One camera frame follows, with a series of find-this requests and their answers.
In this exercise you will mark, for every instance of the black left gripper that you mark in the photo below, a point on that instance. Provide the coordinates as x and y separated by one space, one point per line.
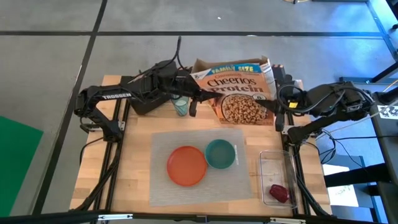
186 88

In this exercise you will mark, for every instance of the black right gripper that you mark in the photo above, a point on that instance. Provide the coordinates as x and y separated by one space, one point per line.
281 109

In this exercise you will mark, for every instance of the blue faceted tumbler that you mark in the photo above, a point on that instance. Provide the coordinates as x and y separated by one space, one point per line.
181 107

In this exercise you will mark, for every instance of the Cheerios cereal box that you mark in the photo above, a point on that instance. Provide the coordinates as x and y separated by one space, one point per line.
239 84

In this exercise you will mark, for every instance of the teal bowl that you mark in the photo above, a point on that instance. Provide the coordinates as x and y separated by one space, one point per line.
220 154

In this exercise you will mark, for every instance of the orange plate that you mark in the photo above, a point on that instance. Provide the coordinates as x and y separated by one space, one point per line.
186 166

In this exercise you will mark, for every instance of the red apple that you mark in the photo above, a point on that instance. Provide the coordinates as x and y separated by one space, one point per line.
279 193

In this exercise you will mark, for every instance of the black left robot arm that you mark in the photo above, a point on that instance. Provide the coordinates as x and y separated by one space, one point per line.
115 96

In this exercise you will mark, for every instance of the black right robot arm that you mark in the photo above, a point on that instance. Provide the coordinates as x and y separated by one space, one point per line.
326 99

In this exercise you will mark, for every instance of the black box with orange stripes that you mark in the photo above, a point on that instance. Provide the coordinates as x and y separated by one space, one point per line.
281 77

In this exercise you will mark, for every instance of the clear plastic container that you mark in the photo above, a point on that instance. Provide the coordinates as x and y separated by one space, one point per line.
276 168

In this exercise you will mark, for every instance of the grey woven placemat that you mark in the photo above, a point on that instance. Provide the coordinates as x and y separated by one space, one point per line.
199 196

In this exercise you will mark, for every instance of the white paper sheet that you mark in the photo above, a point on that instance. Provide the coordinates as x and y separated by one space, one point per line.
337 191

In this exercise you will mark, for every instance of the printed marker sheet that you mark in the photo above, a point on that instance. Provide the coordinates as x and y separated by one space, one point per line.
388 112

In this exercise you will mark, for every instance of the grey side desk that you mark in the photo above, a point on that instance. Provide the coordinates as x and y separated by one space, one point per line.
388 149

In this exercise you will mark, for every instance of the green floor mat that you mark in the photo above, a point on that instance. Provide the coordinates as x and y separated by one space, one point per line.
15 161

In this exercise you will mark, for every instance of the black aluminium frame rail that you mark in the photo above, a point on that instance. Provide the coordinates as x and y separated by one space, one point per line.
46 217
104 161
300 186
117 161

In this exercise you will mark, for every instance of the silver frame bracket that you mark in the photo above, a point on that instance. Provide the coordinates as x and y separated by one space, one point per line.
287 221
115 216

